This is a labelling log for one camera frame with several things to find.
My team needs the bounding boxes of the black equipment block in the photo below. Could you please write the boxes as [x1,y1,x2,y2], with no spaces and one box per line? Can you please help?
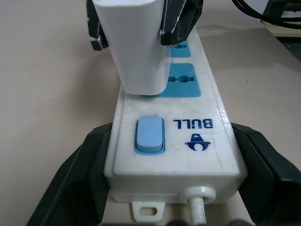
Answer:
[262,0,301,23]

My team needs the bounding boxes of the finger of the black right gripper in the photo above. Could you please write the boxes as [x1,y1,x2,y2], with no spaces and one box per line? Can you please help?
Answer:
[159,0,204,47]
[84,0,110,51]

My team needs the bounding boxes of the white power strip cable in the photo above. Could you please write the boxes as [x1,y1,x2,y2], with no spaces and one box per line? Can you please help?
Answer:
[189,197,208,226]

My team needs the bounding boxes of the black cable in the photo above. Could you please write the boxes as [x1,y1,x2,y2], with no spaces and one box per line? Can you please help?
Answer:
[231,0,301,30]
[237,0,301,25]

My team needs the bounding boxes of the white charger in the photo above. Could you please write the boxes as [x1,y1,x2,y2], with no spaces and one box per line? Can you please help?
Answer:
[91,0,171,96]

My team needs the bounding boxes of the white power strip blue sockets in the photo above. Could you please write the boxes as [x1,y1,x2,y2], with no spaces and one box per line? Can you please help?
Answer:
[103,25,249,223]

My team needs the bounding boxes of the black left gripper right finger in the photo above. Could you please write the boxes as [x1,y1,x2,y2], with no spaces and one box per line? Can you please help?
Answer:
[231,122,301,226]

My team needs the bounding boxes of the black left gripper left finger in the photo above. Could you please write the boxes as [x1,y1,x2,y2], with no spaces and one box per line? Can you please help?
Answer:
[30,124,114,226]

